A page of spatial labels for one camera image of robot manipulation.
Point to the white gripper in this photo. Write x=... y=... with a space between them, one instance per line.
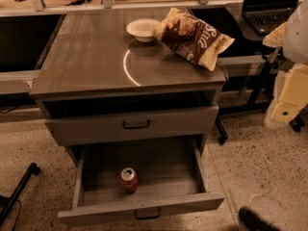
x=297 y=38

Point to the red coke can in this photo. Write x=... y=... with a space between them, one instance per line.
x=129 y=180

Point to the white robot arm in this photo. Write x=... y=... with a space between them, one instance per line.
x=295 y=41

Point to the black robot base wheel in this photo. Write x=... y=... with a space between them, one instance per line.
x=250 y=221

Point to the open grey middle drawer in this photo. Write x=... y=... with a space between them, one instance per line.
x=171 y=181

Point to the grey drawer cabinet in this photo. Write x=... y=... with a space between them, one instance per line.
x=94 y=67

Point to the black laptop stand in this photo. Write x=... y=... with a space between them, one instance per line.
x=255 y=90

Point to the black laptop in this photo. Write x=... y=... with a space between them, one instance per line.
x=266 y=15

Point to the brown chip bag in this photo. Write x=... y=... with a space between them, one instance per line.
x=192 y=38

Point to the white bowl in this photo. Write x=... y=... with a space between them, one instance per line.
x=142 y=29

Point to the black stand leg left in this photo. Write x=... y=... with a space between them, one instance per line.
x=8 y=202

